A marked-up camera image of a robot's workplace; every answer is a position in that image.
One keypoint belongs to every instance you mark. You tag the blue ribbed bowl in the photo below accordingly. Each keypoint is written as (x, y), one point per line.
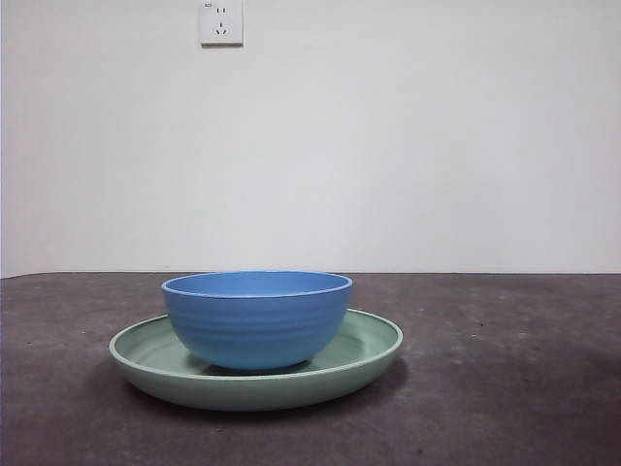
(257, 335)

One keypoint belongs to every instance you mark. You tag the green round plate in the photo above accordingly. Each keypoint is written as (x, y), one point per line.
(252, 390)

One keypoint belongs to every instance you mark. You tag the white wall socket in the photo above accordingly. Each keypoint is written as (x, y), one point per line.
(222, 24)

